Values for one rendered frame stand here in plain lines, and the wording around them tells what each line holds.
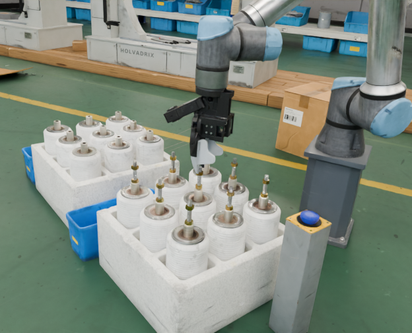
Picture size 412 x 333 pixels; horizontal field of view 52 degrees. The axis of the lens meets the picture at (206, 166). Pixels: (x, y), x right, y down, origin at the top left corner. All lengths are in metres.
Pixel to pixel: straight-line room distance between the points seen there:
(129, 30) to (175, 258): 2.81
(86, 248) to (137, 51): 2.29
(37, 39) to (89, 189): 2.80
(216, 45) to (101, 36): 2.75
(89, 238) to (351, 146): 0.83
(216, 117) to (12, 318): 0.69
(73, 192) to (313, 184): 0.75
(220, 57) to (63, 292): 0.72
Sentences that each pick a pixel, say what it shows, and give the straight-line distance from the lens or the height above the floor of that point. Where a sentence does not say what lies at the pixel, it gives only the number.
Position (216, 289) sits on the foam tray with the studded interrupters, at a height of 0.14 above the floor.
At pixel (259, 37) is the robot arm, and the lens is 0.97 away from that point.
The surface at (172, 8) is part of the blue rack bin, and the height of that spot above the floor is 0.30.
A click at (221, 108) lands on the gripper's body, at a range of 0.96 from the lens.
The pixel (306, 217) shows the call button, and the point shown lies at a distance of 0.92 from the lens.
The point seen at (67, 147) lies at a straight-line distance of 1.44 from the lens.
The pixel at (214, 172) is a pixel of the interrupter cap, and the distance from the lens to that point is 1.24.
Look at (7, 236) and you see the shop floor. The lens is 1.46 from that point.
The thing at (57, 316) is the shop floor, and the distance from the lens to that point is 1.15.
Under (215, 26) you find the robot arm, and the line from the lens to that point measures 0.92.
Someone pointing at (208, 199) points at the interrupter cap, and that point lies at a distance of 1.09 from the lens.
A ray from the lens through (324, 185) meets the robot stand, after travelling 1.38.
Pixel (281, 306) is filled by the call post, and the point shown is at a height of 0.09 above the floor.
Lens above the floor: 0.78
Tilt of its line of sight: 25 degrees down
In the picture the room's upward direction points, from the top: 4 degrees clockwise
